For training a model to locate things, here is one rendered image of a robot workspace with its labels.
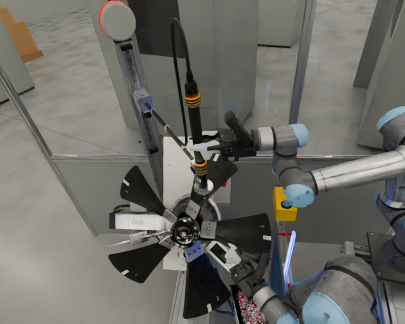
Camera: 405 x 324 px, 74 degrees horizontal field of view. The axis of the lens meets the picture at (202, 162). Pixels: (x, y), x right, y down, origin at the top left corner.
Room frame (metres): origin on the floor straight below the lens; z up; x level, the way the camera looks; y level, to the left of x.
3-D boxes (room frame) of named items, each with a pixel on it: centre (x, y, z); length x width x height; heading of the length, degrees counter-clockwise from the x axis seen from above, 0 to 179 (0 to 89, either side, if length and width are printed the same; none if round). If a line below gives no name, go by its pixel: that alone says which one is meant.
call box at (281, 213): (0.90, -0.40, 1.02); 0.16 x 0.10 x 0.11; 169
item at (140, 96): (1.25, 0.26, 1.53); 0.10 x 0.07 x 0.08; 24
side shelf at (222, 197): (1.24, 0.02, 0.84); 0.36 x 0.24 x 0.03; 79
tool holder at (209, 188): (0.69, 0.01, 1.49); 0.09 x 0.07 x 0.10; 24
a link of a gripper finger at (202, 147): (0.65, -0.01, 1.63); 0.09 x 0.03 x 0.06; 101
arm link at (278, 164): (0.66, -0.28, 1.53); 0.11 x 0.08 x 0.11; 179
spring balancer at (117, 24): (1.34, 0.30, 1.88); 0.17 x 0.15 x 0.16; 79
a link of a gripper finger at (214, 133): (0.71, -0.01, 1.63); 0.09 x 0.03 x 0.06; 77
